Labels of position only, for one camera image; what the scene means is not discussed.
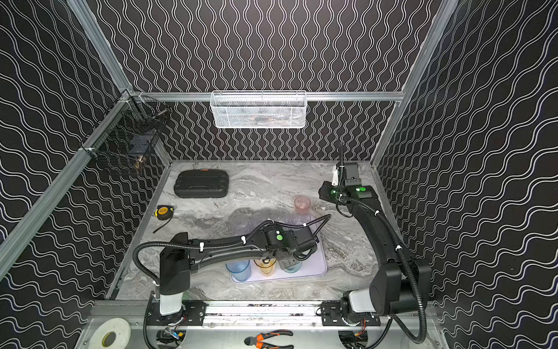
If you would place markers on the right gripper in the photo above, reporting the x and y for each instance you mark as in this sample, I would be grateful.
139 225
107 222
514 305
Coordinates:
324 193

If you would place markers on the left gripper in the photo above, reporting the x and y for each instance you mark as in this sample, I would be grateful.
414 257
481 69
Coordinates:
303 240

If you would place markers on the lavender plastic tray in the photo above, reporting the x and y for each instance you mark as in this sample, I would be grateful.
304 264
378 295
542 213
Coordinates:
314 266

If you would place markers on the teal textured plastic cup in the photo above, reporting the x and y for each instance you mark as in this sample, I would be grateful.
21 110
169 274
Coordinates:
289 267

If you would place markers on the small pink plastic cup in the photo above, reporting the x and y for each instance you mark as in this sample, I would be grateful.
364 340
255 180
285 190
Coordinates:
302 205

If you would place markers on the tall yellow plastic cup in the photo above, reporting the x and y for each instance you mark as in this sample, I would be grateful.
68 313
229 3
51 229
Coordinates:
267 266

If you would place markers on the clear faceted glass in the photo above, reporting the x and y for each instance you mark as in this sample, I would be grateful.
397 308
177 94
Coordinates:
240 224

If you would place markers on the tall blue plastic cup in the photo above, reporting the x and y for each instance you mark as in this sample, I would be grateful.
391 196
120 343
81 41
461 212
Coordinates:
239 270

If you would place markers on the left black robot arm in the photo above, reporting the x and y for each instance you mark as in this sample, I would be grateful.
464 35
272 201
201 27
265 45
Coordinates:
285 243

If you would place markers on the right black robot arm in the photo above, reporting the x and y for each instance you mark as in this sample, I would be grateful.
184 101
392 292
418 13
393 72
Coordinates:
400 289

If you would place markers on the black plastic tool case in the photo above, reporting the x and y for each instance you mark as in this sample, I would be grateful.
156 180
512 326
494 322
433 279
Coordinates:
202 184

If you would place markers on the yellow black tape measure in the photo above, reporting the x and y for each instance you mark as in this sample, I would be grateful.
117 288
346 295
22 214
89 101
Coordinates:
163 213

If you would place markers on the white tape roll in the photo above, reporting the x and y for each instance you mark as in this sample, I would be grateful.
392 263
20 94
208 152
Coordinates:
113 333

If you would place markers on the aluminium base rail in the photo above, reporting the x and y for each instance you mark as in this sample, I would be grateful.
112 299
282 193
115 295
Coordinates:
238 315

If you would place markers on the white wire mesh basket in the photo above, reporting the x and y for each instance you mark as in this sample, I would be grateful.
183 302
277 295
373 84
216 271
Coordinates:
259 109

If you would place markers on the black wire basket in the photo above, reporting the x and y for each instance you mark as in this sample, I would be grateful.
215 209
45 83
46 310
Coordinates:
128 142

